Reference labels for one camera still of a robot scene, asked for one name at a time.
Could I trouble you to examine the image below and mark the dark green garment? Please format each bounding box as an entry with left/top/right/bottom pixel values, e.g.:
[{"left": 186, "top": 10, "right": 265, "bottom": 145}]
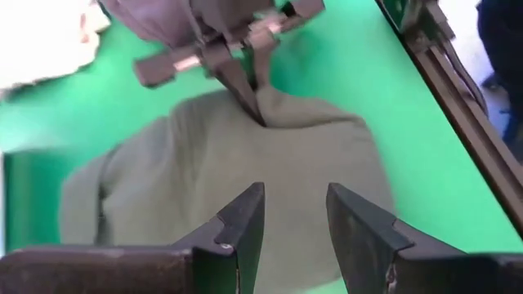
[{"left": 59, "top": 84, "right": 396, "bottom": 294}]

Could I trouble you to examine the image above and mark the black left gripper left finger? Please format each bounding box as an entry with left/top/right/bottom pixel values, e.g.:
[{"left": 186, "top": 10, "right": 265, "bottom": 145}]
[{"left": 171, "top": 182, "right": 266, "bottom": 294}]

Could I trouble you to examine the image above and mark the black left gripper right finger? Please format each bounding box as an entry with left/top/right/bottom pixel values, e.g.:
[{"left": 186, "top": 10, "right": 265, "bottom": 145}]
[{"left": 325, "top": 182, "right": 467, "bottom": 294}]

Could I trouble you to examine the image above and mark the cream folded garment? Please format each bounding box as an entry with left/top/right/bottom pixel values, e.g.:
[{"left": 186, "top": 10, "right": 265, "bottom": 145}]
[{"left": 0, "top": 0, "right": 112, "bottom": 97}]

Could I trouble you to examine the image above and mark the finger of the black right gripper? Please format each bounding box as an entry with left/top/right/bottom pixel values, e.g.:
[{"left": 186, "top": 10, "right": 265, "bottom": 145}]
[
  {"left": 248, "top": 24, "right": 284, "bottom": 91},
  {"left": 214, "top": 60, "right": 267, "bottom": 127}
]

